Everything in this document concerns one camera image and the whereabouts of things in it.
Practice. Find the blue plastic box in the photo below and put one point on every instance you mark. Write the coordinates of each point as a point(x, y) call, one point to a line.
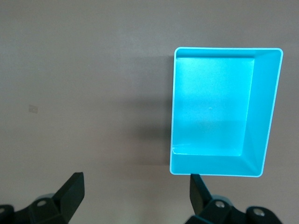
point(210, 105)

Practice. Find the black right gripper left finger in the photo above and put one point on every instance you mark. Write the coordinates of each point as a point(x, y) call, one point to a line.
point(67, 198)

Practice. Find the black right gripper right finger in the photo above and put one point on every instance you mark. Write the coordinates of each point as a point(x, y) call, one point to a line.
point(198, 198)

